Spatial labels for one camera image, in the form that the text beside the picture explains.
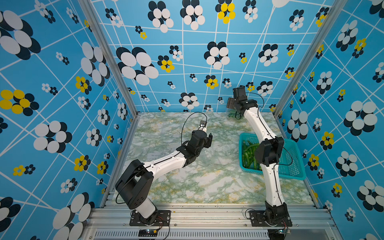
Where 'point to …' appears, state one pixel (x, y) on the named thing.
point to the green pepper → (248, 158)
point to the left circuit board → (148, 232)
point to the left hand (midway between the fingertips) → (208, 131)
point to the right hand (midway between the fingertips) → (237, 101)
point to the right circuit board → (278, 234)
